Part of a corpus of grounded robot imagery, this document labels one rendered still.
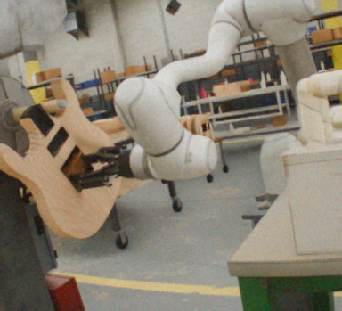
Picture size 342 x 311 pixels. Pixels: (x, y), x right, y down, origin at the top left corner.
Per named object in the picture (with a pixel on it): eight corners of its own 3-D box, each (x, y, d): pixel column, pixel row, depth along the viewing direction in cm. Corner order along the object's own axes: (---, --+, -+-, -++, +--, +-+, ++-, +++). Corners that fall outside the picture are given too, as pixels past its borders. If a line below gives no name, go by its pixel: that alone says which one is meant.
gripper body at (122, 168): (138, 184, 105) (109, 187, 110) (150, 161, 112) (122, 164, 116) (125, 164, 102) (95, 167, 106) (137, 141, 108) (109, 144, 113)
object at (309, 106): (305, 151, 63) (294, 91, 63) (308, 146, 66) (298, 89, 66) (324, 149, 62) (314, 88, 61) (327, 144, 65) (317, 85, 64)
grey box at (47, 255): (16, 273, 148) (-21, 135, 145) (35, 262, 157) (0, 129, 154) (42, 277, 140) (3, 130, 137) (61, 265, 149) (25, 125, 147)
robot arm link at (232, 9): (200, 21, 129) (239, 11, 122) (215, -10, 140) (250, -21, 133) (219, 53, 137) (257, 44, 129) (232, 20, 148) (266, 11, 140)
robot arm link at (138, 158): (170, 160, 110) (150, 163, 112) (155, 135, 105) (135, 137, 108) (158, 186, 103) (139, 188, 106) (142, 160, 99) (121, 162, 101)
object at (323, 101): (313, 140, 70) (305, 85, 70) (317, 135, 73) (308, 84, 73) (332, 137, 69) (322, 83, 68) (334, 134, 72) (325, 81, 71)
